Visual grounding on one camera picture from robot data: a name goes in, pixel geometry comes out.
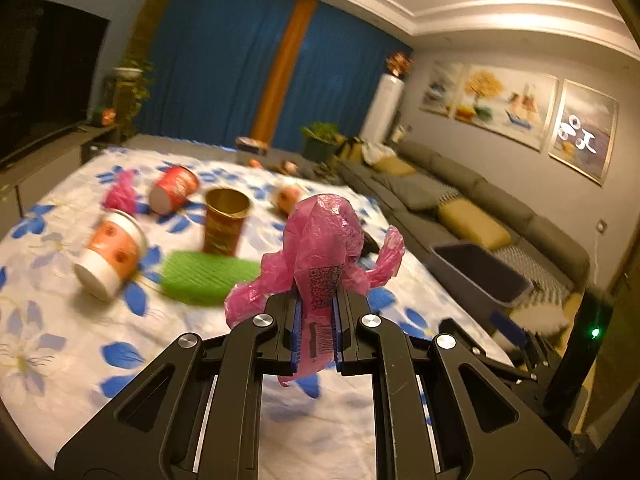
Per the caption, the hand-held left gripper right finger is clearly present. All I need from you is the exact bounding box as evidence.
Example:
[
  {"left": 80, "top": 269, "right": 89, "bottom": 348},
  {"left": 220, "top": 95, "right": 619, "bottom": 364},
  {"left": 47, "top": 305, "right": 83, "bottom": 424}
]
[{"left": 336, "top": 292, "right": 576, "bottom": 480}]

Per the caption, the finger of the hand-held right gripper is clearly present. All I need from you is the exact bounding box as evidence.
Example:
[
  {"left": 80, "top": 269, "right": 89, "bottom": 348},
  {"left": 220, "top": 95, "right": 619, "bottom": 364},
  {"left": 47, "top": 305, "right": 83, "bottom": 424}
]
[{"left": 492, "top": 310, "right": 548, "bottom": 386}]

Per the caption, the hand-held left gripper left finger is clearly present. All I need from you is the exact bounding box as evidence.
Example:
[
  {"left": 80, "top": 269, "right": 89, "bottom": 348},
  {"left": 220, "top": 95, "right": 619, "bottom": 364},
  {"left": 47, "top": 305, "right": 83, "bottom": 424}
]
[{"left": 54, "top": 292, "right": 301, "bottom": 480}]

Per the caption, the pink plastic bag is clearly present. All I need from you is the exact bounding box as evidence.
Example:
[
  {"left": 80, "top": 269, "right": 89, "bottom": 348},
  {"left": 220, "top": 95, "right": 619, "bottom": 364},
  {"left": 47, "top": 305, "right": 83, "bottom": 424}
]
[
  {"left": 224, "top": 194, "right": 405, "bottom": 388},
  {"left": 101, "top": 169, "right": 138, "bottom": 213}
]

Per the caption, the grey trash bin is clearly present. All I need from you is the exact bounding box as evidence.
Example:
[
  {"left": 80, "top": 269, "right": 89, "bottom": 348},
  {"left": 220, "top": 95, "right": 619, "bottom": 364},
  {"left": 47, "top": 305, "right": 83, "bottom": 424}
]
[{"left": 430, "top": 241, "right": 535, "bottom": 311}]

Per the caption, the green foam net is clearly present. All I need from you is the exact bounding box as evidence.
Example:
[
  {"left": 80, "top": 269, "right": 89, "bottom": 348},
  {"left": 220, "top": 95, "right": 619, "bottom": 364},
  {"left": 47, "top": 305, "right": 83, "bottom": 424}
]
[{"left": 160, "top": 250, "right": 262, "bottom": 306}]

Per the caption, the gold tin can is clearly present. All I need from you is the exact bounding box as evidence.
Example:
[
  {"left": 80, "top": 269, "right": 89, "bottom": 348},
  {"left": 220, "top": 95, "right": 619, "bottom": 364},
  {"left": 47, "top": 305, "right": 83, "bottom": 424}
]
[{"left": 201, "top": 187, "right": 252, "bottom": 257}]

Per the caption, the diamond patterned cushion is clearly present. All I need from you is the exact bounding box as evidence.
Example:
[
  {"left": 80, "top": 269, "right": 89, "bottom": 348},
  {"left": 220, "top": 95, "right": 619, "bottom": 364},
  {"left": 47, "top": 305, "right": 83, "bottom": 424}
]
[{"left": 492, "top": 245, "right": 576, "bottom": 306}]

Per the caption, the small orange paper cup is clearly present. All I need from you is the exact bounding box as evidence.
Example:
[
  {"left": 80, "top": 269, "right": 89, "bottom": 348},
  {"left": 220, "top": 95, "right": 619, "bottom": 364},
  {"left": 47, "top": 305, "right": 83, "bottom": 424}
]
[{"left": 271, "top": 183, "right": 308, "bottom": 218}]

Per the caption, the grey sectional sofa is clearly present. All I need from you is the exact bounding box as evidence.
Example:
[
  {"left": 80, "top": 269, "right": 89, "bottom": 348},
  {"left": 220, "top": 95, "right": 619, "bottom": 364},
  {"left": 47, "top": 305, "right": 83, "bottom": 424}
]
[{"left": 335, "top": 139, "right": 591, "bottom": 306}]

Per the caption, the grey cushion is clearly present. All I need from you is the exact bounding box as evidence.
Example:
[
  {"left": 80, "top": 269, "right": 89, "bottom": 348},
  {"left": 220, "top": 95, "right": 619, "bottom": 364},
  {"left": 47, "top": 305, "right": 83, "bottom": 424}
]
[{"left": 395, "top": 177, "right": 443, "bottom": 211}]

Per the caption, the small yellow cushion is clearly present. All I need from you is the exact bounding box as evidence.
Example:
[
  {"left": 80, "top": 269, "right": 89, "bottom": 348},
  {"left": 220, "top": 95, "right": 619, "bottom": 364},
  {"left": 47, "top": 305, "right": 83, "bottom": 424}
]
[{"left": 372, "top": 156, "right": 418, "bottom": 177}]

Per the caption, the white cloth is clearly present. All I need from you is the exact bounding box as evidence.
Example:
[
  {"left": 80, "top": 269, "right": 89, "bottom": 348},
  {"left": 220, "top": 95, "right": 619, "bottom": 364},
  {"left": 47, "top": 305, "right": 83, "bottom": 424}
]
[{"left": 362, "top": 142, "right": 396, "bottom": 163}]

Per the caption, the black and yellow bag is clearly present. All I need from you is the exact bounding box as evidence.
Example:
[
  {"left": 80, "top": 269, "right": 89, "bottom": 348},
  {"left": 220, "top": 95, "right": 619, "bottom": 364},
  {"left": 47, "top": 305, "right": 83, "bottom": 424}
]
[{"left": 337, "top": 135, "right": 366, "bottom": 161}]

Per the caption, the red paper cup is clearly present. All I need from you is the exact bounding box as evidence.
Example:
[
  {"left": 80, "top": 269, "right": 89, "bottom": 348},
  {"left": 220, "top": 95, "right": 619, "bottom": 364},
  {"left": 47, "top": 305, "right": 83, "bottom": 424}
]
[{"left": 149, "top": 164, "right": 201, "bottom": 217}]

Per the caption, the flat printed box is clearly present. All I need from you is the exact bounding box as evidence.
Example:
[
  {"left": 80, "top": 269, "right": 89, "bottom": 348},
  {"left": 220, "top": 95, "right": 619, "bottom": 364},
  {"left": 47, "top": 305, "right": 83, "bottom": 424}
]
[{"left": 235, "top": 136, "right": 271, "bottom": 157}]

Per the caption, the potted green plant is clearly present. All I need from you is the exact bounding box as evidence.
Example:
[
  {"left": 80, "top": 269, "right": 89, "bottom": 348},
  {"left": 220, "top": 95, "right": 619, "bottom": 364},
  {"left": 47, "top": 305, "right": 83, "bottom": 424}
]
[{"left": 300, "top": 121, "right": 346, "bottom": 163}]

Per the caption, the orange white paper cup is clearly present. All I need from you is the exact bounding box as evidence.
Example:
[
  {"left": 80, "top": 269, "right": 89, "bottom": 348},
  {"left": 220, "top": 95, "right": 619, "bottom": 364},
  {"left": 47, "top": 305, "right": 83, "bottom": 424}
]
[{"left": 74, "top": 208, "right": 148, "bottom": 302}]

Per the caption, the blue floral bedsheet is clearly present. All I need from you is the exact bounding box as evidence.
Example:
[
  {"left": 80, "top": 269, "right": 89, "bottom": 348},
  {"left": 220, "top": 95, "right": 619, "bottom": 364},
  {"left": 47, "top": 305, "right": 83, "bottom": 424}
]
[{"left": 0, "top": 147, "right": 516, "bottom": 466}]

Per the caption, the framed painting with white symbols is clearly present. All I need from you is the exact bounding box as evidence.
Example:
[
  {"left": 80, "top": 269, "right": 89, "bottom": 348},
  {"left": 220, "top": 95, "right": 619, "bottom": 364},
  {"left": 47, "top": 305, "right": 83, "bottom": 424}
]
[{"left": 547, "top": 79, "right": 619, "bottom": 187}]

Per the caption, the white standing air conditioner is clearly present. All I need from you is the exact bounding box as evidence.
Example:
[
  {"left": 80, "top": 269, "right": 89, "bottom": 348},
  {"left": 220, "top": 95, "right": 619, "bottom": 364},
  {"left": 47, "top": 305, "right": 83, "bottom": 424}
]
[{"left": 360, "top": 74, "right": 405, "bottom": 143}]

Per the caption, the framed tree and ship painting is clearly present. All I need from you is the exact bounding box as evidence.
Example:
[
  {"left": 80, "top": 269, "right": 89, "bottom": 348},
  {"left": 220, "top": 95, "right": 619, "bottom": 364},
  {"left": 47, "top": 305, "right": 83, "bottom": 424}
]
[{"left": 454, "top": 65, "right": 558, "bottom": 152}]

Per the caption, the orange curtain panel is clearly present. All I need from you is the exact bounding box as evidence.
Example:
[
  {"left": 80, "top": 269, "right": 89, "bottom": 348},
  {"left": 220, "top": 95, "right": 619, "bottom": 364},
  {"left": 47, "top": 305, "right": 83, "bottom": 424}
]
[{"left": 252, "top": 0, "right": 318, "bottom": 143}]

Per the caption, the small framed painting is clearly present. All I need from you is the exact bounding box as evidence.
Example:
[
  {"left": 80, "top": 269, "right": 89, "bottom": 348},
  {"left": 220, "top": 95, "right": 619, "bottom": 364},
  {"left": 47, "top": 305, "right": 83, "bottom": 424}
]
[{"left": 419, "top": 60, "right": 466, "bottom": 117}]

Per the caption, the artificial flower decoration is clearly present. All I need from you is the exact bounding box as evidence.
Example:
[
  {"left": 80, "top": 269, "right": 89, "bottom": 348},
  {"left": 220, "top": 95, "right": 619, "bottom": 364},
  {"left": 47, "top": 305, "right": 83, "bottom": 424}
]
[{"left": 386, "top": 52, "right": 413, "bottom": 78}]

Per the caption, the blue curtain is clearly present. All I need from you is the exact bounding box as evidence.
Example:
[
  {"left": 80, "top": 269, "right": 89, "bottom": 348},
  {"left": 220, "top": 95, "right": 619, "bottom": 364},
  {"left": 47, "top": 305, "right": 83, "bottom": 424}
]
[{"left": 132, "top": 0, "right": 416, "bottom": 153}]

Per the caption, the trailing plant on stand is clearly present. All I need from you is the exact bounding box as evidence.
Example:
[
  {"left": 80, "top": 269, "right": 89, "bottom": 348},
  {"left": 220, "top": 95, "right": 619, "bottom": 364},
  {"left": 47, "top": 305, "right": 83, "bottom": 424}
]
[{"left": 104, "top": 57, "right": 153, "bottom": 136}]

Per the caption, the grey television cabinet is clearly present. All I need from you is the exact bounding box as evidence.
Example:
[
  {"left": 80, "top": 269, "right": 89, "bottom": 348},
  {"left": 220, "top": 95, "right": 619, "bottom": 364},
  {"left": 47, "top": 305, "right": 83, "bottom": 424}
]
[{"left": 0, "top": 125, "right": 121, "bottom": 226}]

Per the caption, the black television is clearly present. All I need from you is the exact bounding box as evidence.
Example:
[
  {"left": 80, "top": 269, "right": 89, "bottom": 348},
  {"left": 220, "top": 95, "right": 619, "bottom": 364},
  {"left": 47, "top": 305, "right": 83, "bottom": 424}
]
[{"left": 0, "top": 0, "right": 111, "bottom": 163}]

